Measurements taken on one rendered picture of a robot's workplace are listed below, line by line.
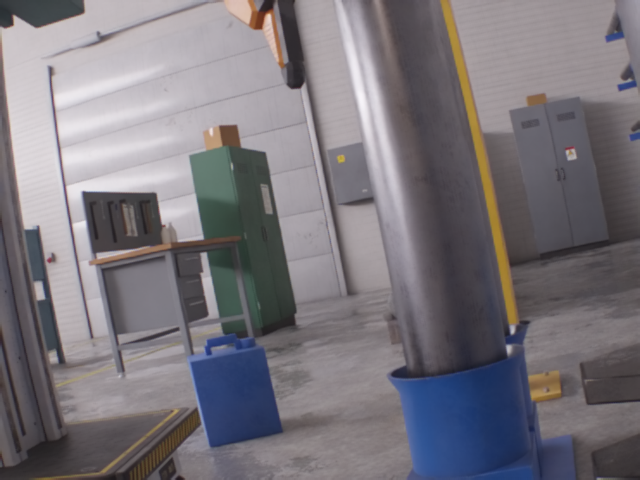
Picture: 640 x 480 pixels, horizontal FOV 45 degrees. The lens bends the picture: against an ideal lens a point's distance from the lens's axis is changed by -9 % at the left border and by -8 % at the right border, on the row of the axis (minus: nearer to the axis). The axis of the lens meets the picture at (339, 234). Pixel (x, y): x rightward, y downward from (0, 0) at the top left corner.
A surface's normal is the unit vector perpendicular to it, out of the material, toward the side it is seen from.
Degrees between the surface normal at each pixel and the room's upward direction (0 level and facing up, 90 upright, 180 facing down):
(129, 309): 90
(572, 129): 90
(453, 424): 90
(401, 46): 90
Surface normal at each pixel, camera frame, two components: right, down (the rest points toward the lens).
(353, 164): -0.24, 0.04
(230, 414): 0.23, -0.06
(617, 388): -0.69, 0.13
